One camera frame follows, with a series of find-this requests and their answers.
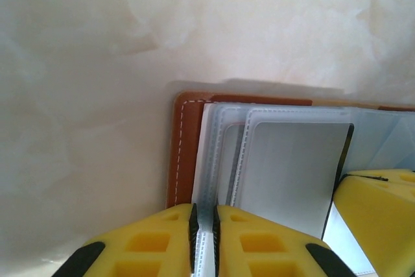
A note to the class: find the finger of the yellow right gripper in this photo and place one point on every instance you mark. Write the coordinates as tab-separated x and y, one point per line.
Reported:
395	176
386	225

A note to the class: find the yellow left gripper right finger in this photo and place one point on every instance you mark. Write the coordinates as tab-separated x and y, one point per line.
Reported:
259	251

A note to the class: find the brown leather card holder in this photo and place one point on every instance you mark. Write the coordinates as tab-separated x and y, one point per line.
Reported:
184	147

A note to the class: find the silver card with black edge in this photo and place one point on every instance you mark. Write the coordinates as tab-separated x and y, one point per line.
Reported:
291	176

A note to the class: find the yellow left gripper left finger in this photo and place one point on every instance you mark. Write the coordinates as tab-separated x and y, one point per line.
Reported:
146	251

